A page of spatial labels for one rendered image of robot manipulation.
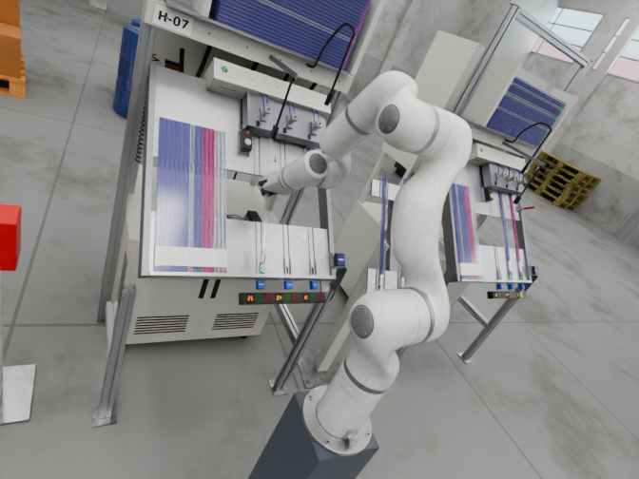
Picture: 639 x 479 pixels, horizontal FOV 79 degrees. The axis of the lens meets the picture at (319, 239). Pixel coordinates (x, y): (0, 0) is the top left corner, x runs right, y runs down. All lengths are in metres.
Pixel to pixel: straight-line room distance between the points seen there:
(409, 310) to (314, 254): 0.76
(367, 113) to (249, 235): 0.64
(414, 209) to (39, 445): 1.47
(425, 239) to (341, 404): 0.43
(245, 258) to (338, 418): 0.63
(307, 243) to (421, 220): 0.77
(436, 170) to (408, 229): 0.14
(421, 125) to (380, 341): 0.41
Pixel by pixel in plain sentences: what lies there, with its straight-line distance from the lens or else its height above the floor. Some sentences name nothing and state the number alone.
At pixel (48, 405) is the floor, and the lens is 1.83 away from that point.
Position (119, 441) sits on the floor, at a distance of 1.74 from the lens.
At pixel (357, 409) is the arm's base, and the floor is 0.83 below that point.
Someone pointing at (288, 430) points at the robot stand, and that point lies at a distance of 1.13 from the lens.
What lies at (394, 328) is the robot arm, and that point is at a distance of 0.76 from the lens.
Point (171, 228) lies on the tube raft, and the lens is 1.28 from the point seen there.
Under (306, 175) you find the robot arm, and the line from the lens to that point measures 1.11.
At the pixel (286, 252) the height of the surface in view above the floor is 0.78.
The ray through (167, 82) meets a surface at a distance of 1.49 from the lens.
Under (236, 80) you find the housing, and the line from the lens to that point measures 1.50.
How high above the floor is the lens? 1.50
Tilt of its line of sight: 27 degrees down
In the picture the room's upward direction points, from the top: 25 degrees clockwise
